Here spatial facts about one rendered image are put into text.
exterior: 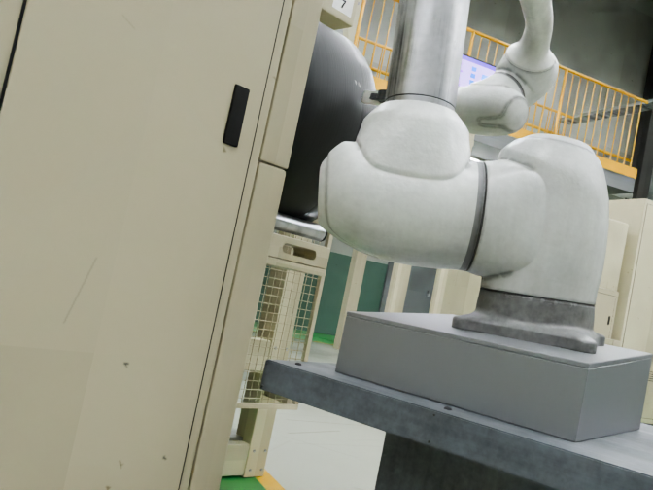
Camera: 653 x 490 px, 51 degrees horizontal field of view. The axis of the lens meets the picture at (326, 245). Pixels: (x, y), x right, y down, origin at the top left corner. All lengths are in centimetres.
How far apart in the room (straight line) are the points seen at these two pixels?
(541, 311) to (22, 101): 65
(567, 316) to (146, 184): 54
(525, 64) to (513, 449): 98
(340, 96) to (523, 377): 106
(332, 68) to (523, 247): 93
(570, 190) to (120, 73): 56
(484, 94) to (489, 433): 87
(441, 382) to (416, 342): 6
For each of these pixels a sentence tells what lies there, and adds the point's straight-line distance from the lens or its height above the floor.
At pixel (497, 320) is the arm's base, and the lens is 93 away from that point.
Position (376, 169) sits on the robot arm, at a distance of 90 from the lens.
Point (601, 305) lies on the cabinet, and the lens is 643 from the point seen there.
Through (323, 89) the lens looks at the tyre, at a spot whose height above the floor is 122.
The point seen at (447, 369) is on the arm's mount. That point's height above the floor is 69.
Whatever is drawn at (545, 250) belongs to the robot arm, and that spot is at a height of 86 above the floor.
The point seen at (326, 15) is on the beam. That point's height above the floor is 164.
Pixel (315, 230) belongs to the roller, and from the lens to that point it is 183.
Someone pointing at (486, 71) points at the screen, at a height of 280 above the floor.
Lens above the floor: 75
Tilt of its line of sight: 4 degrees up
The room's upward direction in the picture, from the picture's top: 12 degrees clockwise
